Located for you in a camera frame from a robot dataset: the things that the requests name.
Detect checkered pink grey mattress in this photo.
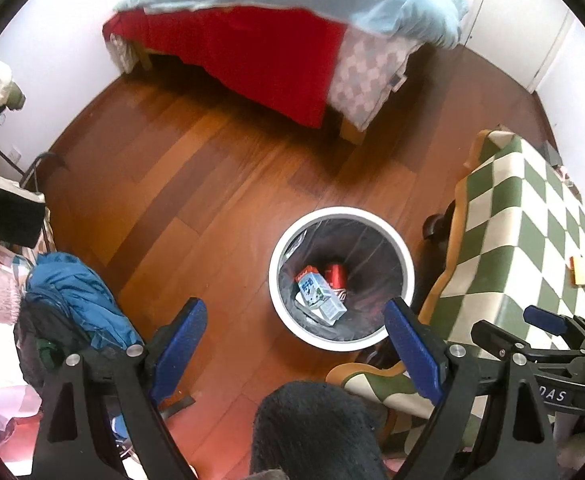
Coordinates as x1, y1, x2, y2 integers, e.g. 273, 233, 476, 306
327, 27, 423, 132

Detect white closet door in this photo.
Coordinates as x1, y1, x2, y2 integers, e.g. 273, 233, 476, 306
465, 0, 573, 93

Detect black furry slipper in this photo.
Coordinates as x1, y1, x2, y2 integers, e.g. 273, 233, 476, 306
249, 382, 387, 479

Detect blue white milk carton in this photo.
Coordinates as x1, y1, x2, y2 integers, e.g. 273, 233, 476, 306
296, 266, 347, 326

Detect green white checkered tablecloth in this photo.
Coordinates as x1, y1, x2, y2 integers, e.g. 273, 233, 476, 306
325, 129, 585, 453

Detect red bed sheet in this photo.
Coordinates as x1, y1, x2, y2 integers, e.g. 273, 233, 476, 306
102, 6, 346, 128

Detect blue jacket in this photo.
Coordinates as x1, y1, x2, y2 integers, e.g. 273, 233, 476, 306
26, 252, 143, 350

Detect white round trash bin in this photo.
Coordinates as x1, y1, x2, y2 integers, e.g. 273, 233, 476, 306
268, 206, 415, 352

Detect red soda can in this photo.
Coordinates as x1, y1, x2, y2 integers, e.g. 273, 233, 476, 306
324, 262, 348, 302

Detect yellow snack packet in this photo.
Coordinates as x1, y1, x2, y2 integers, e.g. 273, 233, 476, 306
570, 256, 585, 287

